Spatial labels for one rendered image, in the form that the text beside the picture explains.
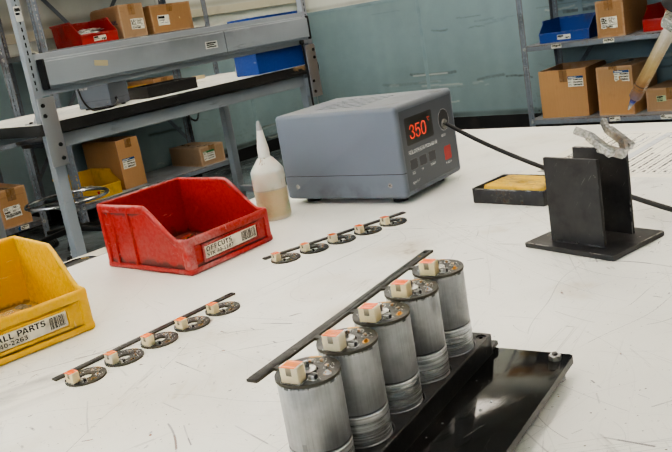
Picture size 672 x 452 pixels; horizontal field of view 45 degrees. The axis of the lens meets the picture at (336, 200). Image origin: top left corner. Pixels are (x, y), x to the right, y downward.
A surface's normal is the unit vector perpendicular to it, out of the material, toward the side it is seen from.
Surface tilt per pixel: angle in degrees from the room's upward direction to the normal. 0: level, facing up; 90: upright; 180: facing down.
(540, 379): 0
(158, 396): 0
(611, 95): 86
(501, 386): 0
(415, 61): 90
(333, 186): 90
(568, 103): 89
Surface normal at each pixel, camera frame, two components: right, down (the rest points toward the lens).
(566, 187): -0.79, 0.26
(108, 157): -0.60, 0.29
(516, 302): -0.16, -0.96
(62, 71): 0.74, 0.03
